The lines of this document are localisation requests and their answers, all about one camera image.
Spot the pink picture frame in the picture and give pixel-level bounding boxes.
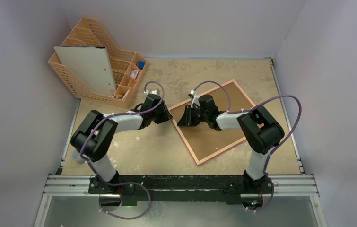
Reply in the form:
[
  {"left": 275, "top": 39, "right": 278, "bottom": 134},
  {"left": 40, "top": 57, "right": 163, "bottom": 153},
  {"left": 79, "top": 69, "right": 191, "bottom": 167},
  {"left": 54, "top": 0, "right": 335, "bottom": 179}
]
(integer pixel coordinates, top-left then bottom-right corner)
[{"left": 169, "top": 80, "right": 255, "bottom": 166}]

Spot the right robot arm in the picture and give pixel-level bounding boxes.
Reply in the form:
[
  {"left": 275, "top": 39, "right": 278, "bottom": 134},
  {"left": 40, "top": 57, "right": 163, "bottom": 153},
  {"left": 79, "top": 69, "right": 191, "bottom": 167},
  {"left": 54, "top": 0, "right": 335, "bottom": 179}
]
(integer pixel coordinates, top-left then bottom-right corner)
[{"left": 177, "top": 95, "right": 284, "bottom": 192}]

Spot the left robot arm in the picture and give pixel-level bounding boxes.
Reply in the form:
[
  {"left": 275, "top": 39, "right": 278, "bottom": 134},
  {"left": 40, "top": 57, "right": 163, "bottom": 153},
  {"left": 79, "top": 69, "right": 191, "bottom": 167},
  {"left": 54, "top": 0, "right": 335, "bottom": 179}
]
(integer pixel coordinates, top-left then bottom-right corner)
[{"left": 70, "top": 94, "right": 173, "bottom": 193}]

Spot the white red small box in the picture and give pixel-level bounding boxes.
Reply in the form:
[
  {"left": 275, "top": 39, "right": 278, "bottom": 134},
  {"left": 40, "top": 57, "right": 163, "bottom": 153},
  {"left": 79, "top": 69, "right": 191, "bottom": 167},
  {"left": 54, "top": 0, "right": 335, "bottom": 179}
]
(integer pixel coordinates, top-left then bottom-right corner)
[{"left": 130, "top": 70, "right": 139, "bottom": 79}]

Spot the blue item in organizer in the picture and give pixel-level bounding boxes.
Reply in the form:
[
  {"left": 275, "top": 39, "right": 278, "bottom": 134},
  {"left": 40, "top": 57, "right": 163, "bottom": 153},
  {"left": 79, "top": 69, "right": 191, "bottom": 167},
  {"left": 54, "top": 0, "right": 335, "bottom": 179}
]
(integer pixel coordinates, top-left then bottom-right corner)
[{"left": 137, "top": 61, "right": 146, "bottom": 70}]

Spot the orange plastic file organizer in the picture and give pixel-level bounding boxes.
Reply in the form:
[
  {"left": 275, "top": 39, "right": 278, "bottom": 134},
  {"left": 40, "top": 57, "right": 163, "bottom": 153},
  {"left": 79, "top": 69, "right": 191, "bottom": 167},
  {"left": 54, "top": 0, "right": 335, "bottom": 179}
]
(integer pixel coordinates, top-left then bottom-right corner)
[{"left": 48, "top": 17, "right": 148, "bottom": 109}]

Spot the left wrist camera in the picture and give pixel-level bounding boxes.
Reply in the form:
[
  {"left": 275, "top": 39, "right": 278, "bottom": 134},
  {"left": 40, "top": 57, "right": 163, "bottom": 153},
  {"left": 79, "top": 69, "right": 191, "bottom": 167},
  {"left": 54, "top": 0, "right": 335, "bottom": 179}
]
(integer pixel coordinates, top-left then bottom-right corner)
[{"left": 144, "top": 88, "right": 161, "bottom": 96}]

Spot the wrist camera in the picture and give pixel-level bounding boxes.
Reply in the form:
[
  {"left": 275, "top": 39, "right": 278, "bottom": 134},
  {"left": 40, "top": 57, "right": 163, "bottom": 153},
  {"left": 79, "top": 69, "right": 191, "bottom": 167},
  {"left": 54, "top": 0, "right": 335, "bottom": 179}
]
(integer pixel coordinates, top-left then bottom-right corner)
[
  {"left": 144, "top": 88, "right": 161, "bottom": 96},
  {"left": 188, "top": 90, "right": 200, "bottom": 108}
]

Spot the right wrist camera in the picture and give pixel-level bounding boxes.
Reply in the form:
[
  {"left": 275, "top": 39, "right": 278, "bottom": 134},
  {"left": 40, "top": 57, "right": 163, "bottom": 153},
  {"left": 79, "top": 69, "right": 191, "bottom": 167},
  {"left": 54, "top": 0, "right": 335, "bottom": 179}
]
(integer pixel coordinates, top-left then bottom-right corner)
[{"left": 188, "top": 90, "right": 200, "bottom": 108}]

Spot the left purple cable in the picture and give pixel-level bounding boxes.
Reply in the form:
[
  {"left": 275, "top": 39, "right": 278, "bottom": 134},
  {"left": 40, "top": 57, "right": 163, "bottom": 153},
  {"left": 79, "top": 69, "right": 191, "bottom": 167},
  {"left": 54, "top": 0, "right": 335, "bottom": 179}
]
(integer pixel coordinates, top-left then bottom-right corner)
[{"left": 79, "top": 81, "right": 165, "bottom": 219}]

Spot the purple cable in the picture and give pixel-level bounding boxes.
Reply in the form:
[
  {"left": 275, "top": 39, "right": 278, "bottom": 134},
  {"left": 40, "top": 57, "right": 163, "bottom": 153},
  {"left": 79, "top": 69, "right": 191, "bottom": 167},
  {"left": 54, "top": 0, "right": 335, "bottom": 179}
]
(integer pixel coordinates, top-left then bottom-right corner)
[
  {"left": 79, "top": 81, "right": 165, "bottom": 219},
  {"left": 189, "top": 80, "right": 303, "bottom": 214}
]

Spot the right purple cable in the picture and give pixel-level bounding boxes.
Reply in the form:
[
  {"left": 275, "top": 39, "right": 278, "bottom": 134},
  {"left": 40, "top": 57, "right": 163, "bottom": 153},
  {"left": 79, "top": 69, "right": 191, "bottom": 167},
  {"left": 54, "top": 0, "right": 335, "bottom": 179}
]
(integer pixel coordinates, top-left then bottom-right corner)
[{"left": 189, "top": 80, "right": 303, "bottom": 214}]

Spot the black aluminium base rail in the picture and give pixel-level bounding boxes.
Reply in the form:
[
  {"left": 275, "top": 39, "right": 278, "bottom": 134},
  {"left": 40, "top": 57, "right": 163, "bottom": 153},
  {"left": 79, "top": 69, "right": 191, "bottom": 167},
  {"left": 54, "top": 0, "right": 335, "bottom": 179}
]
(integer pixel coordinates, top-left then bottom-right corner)
[{"left": 43, "top": 175, "right": 319, "bottom": 208}]

